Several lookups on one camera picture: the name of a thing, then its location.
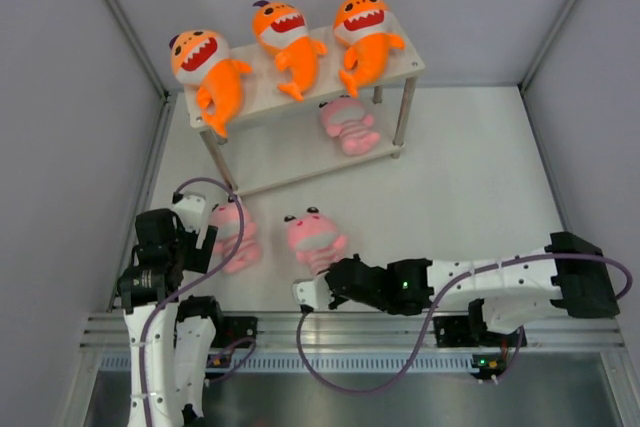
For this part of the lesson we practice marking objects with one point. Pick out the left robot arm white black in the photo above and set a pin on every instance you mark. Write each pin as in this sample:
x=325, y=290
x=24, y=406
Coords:
x=169, y=337

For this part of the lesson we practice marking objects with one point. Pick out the white two-tier wooden shelf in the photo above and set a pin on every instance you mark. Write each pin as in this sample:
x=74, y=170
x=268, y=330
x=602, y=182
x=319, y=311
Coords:
x=276, y=141

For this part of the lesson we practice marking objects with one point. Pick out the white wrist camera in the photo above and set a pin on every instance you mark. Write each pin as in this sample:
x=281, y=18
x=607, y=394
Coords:
x=190, y=207
x=312, y=293

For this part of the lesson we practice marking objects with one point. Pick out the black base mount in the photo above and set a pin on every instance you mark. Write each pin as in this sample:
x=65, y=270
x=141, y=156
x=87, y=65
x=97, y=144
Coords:
x=233, y=328
x=457, y=332

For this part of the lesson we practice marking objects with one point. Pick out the aluminium front rail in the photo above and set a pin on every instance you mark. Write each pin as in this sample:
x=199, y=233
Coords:
x=369, y=332

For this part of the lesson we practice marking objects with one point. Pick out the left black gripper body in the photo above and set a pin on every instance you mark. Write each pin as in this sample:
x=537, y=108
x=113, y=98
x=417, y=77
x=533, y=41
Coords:
x=183, y=247

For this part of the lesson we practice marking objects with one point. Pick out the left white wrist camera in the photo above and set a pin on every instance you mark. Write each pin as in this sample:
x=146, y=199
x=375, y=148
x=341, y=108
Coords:
x=190, y=207

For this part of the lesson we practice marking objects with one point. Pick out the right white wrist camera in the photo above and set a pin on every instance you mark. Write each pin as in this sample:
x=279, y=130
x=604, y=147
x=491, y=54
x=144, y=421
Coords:
x=312, y=293

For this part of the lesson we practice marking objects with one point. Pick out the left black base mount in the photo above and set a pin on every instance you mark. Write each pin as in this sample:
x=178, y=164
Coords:
x=233, y=328

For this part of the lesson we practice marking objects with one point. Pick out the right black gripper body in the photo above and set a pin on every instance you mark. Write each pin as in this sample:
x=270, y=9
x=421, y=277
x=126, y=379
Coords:
x=381, y=302

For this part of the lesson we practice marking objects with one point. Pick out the orange shark plush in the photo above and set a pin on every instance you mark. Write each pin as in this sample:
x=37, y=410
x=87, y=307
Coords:
x=281, y=30
x=202, y=59
x=363, y=27

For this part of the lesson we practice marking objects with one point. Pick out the pink striped plush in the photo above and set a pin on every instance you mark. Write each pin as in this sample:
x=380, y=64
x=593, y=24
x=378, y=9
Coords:
x=315, y=239
x=346, y=119
x=235, y=225

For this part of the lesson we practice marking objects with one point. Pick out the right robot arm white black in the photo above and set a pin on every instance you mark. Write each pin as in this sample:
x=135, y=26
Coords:
x=567, y=277

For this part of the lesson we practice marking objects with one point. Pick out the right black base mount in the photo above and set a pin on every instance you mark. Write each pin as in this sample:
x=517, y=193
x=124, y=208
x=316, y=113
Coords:
x=457, y=332

